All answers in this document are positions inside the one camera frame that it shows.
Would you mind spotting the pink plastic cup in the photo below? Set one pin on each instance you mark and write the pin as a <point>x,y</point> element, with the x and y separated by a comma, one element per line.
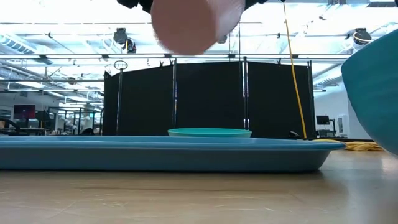
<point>186,25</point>

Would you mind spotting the teal round plate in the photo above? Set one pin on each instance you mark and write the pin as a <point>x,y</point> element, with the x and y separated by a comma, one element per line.
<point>210,133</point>

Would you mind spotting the blue ribbed bowl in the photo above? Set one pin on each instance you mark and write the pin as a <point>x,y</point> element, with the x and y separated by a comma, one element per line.
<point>376,93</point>

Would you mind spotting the blue plastic serving tray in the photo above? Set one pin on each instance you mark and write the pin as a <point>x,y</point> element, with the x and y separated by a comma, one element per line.
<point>155,158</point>

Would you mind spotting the black ceiling lamp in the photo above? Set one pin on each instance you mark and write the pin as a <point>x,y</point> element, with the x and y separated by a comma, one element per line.
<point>130,46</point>
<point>362,35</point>
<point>223,40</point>
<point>120,35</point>

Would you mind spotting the small black monitor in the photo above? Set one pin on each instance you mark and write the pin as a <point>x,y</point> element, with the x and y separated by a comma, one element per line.
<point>322,120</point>

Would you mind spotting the dark red monitor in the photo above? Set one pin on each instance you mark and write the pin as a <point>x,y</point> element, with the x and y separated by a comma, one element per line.
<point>24,112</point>

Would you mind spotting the grey overhead rail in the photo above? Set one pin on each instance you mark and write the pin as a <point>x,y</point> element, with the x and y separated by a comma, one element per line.
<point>77,56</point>

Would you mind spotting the white wall box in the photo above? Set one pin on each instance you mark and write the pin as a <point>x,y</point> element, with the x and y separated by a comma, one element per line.
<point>342,124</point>

